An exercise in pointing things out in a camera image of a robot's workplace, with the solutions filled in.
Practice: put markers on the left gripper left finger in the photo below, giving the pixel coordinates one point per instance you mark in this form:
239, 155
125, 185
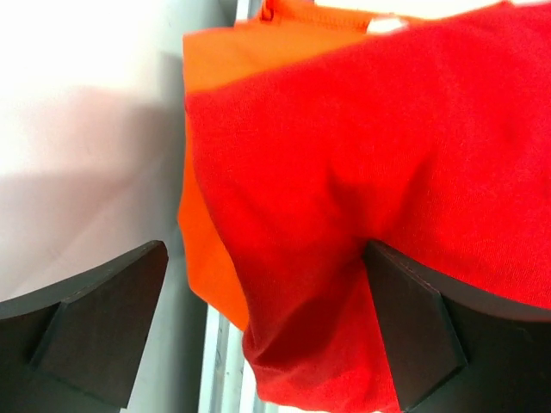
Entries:
76, 345

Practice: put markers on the red t shirt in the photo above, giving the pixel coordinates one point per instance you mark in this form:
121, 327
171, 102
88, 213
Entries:
434, 140

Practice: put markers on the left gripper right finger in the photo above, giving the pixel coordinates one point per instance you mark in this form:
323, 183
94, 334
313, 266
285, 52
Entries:
452, 347

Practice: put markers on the orange t shirt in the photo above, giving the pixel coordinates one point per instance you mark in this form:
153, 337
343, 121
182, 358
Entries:
279, 33

